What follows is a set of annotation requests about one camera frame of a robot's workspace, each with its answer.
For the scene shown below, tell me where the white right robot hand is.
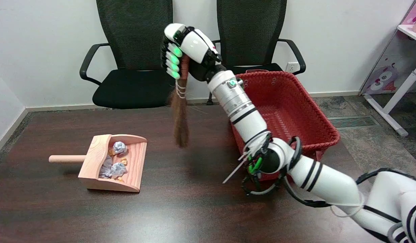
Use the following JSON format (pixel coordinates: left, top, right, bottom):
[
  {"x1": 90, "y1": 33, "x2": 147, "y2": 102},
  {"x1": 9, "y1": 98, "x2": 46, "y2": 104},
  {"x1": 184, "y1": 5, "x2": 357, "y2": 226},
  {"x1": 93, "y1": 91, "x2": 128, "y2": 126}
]
[{"x1": 161, "y1": 23, "x2": 227, "y2": 82}]

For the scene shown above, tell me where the red woven basket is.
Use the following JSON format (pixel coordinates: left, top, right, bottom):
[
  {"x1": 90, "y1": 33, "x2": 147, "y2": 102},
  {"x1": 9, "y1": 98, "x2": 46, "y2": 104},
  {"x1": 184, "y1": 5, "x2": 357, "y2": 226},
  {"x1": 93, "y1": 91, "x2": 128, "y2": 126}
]
[{"x1": 230, "y1": 70, "x2": 341, "y2": 182}]

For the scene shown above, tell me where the wooden dustpan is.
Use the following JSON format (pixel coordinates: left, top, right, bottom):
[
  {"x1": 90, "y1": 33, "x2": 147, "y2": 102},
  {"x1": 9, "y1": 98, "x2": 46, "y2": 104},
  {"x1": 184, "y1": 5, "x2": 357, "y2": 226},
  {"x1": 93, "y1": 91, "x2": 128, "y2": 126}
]
[{"x1": 49, "y1": 134, "x2": 148, "y2": 193}]

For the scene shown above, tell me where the floor air vent grille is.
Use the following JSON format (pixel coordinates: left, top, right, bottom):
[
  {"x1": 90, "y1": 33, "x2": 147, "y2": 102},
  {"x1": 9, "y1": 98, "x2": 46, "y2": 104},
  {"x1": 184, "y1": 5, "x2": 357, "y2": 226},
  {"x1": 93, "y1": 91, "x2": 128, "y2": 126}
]
[{"x1": 328, "y1": 115, "x2": 381, "y2": 130}]

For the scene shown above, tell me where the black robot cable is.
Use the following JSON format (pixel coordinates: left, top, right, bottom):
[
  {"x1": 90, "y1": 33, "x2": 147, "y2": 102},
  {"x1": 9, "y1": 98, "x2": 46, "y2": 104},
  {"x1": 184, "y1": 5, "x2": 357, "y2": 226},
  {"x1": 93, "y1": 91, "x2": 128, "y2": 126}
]
[{"x1": 241, "y1": 136, "x2": 416, "y2": 208}]

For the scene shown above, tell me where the black mesh office chair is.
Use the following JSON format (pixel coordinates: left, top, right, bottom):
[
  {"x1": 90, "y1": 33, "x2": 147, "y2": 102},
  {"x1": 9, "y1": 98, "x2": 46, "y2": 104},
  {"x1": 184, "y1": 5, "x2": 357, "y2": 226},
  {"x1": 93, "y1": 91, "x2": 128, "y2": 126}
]
[
  {"x1": 207, "y1": 0, "x2": 306, "y2": 105},
  {"x1": 80, "y1": 0, "x2": 179, "y2": 109}
]

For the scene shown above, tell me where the white shelf with pink panel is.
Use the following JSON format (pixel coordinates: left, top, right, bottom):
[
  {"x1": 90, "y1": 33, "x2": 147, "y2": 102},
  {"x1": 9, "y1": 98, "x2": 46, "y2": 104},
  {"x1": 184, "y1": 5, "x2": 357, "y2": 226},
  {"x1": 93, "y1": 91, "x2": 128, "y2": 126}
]
[{"x1": 364, "y1": 24, "x2": 416, "y2": 137}]

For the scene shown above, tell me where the crumpled grey paper ball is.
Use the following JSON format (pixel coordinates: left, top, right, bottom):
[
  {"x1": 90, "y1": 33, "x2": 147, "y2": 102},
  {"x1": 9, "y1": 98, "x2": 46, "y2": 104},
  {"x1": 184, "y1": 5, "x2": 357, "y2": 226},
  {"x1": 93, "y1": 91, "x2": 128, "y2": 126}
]
[
  {"x1": 113, "y1": 141, "x2": 128, "y2": 155},
  {"x1": 111, "y1": 162, "x2": 127, "y2": 178},
  {"x1": 99, "y1": 155, "x2": 113, "y2": 179}
]

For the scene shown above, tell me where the pink cartoon panel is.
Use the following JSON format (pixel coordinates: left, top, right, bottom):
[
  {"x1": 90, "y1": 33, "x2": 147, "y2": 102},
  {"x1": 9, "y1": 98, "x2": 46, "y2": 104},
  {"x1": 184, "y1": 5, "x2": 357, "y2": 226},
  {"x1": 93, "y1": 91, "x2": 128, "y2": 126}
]
[{"x1": 359, "y1": 0, "x2": 416, "y2": 96}]

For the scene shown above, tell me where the brown straw hand broom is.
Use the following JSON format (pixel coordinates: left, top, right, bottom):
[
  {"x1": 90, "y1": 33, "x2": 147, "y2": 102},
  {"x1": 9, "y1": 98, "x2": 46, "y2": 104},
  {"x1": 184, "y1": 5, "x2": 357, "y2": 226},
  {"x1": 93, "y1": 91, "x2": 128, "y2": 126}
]
[{"x1": 170, "y1": 55, "x2": 191, "y2": 149}]

